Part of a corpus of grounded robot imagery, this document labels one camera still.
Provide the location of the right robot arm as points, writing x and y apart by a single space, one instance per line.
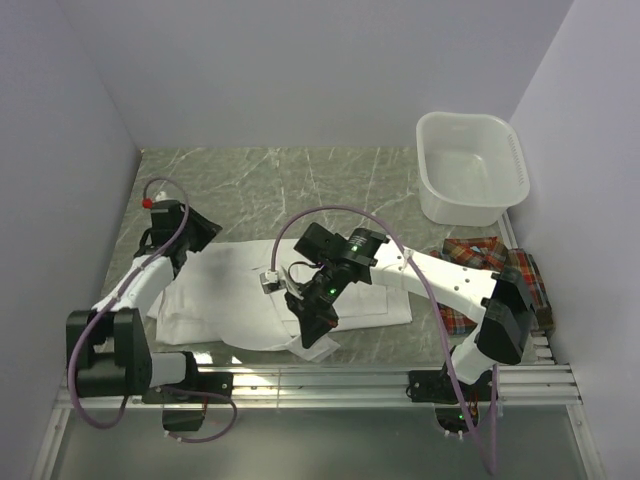
499 303

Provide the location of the white plastic basin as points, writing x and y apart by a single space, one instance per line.
471 168

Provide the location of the white long sleeve shirt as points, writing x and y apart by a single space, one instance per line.
218 296

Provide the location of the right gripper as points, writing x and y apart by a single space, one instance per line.
315 320

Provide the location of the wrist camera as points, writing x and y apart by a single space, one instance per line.
276 280
157 200

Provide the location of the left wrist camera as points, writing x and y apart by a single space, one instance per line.
157 200

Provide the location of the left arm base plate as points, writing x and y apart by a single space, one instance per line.
219 383

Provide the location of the aluminium mounting rail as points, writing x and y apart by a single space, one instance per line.
317 386

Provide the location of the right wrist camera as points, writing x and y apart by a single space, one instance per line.
276 280

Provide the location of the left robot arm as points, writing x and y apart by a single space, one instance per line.
107 350

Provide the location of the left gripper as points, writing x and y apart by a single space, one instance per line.
207 230

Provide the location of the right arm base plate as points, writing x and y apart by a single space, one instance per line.
435 386

